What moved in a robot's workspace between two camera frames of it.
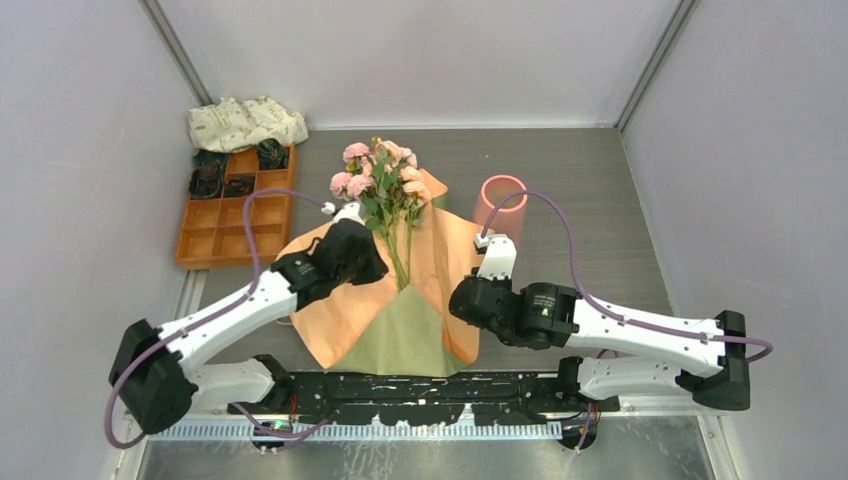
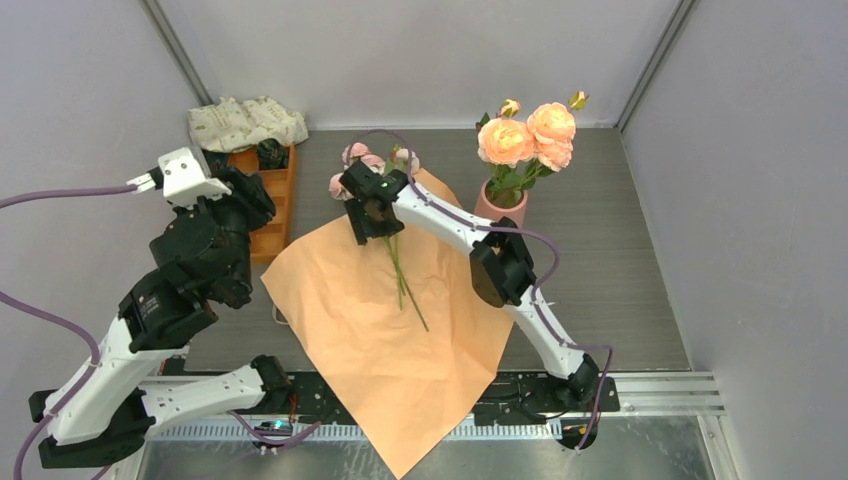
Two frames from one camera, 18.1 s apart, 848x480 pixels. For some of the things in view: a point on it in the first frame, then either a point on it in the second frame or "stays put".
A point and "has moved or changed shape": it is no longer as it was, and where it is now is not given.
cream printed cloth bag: (231, 125) stays put
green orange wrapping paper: (400, 324) has moved or changed shape
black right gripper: (502, 283) -> (362, 230)
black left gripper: (377, 267) -> (246, 191)
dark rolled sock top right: (272, 155) stays put
